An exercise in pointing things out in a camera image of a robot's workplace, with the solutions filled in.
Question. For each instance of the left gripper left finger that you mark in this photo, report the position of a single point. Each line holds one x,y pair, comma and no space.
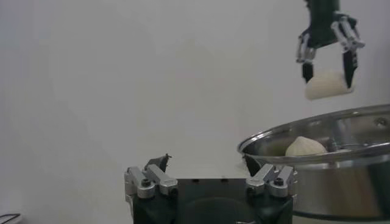
158,179

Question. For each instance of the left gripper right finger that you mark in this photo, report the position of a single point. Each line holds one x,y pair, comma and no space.
265,178

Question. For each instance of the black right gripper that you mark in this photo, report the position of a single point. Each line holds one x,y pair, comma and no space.
323,24

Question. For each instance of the white steamed baozi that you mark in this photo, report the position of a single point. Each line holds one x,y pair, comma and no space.
327,86
304,147

